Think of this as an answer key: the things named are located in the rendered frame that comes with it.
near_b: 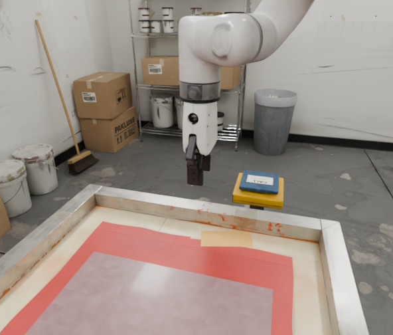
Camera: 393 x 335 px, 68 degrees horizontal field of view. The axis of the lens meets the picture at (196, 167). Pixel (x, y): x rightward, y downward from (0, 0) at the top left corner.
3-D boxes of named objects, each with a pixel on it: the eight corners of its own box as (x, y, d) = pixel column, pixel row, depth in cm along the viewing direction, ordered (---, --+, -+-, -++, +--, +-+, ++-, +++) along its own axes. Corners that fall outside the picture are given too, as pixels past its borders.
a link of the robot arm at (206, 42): (274, 13, 45) (243, 12, 38) (267, 84, 50) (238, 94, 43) (196, 14, 53) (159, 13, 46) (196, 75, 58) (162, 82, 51)
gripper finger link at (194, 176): (199, 161, 53) (199, 192, 56) (204, 154, 56) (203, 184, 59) (182, 159, 54) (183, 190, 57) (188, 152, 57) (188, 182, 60)
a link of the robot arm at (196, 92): (214, 87, 48) (213, 104, 49) (224, 78, 55) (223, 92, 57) (170, 84, 49) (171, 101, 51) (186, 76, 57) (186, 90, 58)
